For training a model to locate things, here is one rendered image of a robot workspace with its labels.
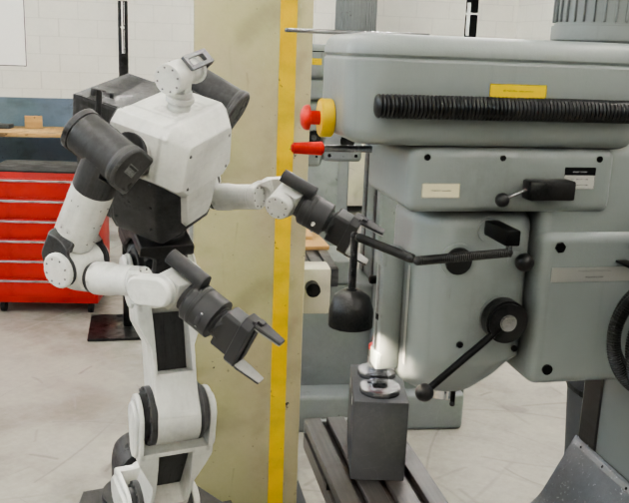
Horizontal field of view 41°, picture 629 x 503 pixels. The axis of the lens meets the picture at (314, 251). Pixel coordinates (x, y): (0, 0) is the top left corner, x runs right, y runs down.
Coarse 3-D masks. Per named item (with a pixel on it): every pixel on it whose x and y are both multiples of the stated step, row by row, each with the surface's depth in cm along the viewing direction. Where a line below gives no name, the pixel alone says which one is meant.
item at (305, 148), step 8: (296, 144) 140; (304, 144) 141; (312, 144) 141; (320, 144) 141; (296, 152) 141; (304, 152) 141; (312, 152) 141; (320, 152) 141; (344, 152) 143; (352, 152) 143; (360, 152) 143; (368, 152) 144
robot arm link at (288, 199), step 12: (288, 180) 207; (300, 180) 207; (276, 192) 208; (288, 192) 208; (300, 192) 208; (312, 192) 206; (276, 204) 206; (288, 204) 206; (300, 204) 208; (312, 204) 207; (276, 216) 208; (288, 216) 210; (300, 216) 208
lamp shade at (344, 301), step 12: (348, 288) 133; (336, 300) 132; (348, 300) 131; (360, 300) 131; (336, 312) 132; (348, 312) 131; (360, 312) 131; (372, 312) 134; (336, 324) 132; (348, 324) 131; (360, 324) 132
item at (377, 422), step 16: (352, 368) 198; (352, 384) 189; (368, 384) 185; (384, 384) 186; (400, 384) 189; (352, 400) 184; (368, 400) 180; (384, 400) 180; (400, 400) 181; (352, 416) 181; (368, 416) 180; (384, 416) 180; (400, 416) 180; (352, 432) 181; (368, 432) 181; (384, 432) 181; (400, 432) 181; (352, 448) 182; (368, 448) 182; (384, 448) 182; (400, 448) 182; (352, 464) 183; (368, 464) 183; (384, 464) 183; (400, 464) 183; (400, 480) 184
